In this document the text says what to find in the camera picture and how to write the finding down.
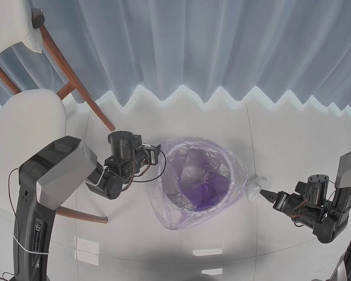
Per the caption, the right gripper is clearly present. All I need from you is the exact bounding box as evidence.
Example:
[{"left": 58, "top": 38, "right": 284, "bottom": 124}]
[{"left": 273, "top": 191, "right": 308, "bottom": 218}]

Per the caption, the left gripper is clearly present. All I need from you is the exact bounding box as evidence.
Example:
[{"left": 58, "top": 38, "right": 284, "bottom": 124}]
[{"left": 133, "top": 145, "right": 161, "bottom": 169}]

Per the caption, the white paper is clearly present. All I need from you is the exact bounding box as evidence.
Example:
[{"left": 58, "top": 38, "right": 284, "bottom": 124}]
[{"left": 246, "top": 176, "right": 270, "bottom": 202}]

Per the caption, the purple plastic bag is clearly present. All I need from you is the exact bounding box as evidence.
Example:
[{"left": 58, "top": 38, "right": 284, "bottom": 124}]
[{"left": 148, "top": 138, "right": 249, "bottom": 231}]

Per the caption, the white trash bin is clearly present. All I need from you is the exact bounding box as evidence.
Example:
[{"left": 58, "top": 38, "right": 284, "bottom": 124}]
[{"left": 159, "top": 142, "right": 234, "bottom": 215}]

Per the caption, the pale blue curtain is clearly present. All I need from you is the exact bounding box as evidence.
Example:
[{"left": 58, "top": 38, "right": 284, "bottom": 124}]
[{"left": 0, "top": 0, "right": 351, "bottom": 117}]

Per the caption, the white cushioned wooden chair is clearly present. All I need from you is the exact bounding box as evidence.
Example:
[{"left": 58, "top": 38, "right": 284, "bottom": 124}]
[{"left": 0, "top": 0, "right": 116, "bottom": 225}]

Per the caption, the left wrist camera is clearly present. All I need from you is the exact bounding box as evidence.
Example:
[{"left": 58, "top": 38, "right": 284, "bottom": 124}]
[{"left": 131, "top": 133, "right": 143, "bottom": 150}]

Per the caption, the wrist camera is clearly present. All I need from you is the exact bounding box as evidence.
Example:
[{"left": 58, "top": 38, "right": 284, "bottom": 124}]
[
  {"left": 131, "top": 133, "right": 143, "bottom": 150},
  {"left": 294, "top": 182, "right": 308, "bottom": 198}
]

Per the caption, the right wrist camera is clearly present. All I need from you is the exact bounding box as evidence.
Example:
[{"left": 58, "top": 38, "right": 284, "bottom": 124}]
[{"left": 294, "top": 182, "right": 308, "bottom": 198}]

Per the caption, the black cable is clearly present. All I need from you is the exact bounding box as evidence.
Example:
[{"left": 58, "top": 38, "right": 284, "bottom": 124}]
[{"left": 105, "top": 145, "right": 167, "bottom": 184}]

